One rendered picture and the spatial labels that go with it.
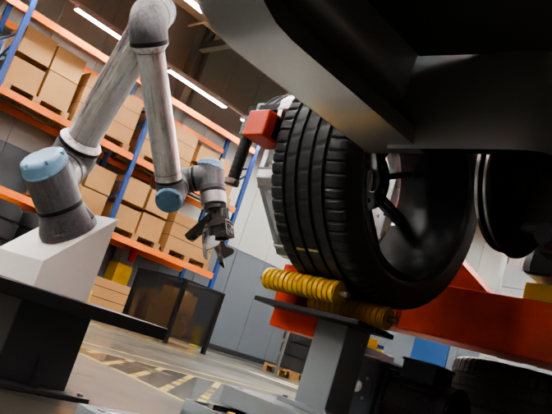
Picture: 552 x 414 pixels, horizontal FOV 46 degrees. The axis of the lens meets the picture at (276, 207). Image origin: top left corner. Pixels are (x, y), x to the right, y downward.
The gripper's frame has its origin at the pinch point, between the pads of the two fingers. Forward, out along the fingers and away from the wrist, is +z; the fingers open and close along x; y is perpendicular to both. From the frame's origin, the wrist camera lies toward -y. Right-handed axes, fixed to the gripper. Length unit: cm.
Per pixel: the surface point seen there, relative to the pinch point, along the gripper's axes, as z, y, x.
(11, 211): -236, -445, 422
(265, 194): -3, 36, -45
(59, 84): -538, -524, 622
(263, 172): -8, 37, -48
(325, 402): 50, 42, -38
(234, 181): -14.0, 22.4, -31.4
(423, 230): 5, 70, -9
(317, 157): -3, 54, -61
